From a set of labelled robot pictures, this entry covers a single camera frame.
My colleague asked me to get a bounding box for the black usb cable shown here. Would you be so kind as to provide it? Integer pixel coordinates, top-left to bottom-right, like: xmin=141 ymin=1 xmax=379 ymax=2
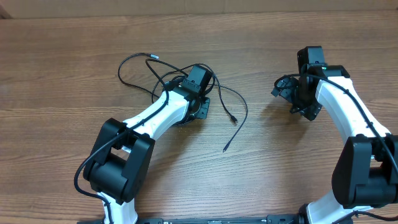
xmin=117 ymin=52 xmax=249 ymax=153

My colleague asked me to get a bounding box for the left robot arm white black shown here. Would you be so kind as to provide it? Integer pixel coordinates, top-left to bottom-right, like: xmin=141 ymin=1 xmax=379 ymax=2
xmin=78 ymin=65 xmax=213 ymax=223

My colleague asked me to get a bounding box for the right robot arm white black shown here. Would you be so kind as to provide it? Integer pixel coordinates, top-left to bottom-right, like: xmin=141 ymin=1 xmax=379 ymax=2
xmin=266 ymin=46 xmax=397 ymax=224

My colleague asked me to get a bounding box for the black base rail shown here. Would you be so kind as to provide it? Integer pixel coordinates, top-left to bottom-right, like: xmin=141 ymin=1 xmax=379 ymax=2
xmin=76 ymin=213 xmax=307 ymax=224

